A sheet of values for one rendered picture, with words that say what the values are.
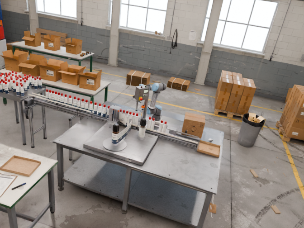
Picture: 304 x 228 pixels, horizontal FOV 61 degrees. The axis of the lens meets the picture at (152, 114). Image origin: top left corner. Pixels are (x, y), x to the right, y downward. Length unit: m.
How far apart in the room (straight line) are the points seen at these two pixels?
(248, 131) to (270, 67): 3.75
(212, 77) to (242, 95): 2.41
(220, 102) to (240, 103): 0.48
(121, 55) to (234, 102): 4.55
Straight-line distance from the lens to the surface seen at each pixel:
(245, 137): 5.70
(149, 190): 3.74
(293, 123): 6.45
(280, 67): 9.02
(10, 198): 2.88
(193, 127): 3.79
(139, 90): 3.58
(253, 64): 8.88
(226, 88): 6.68
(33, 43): 8.22
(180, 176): 3.11
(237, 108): 6.92
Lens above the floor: 2.76
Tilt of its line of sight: 26 degrees down
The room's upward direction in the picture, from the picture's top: 9 degrees clockwise
